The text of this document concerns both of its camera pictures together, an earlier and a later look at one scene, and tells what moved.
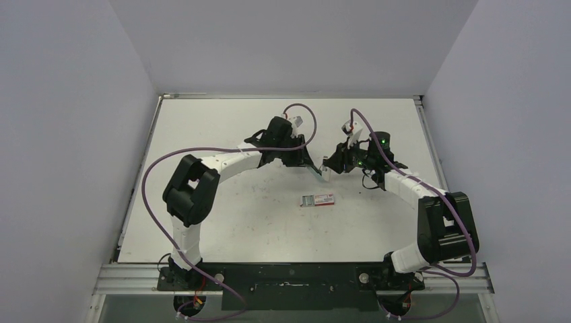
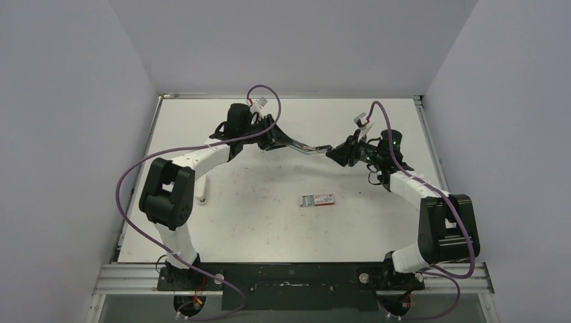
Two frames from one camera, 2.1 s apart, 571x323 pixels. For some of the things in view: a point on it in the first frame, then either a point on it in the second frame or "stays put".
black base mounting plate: x=332 y=286 stays put
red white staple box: x=317 y=200 stays put
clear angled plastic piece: x=314 y=172 to x=321 y=150
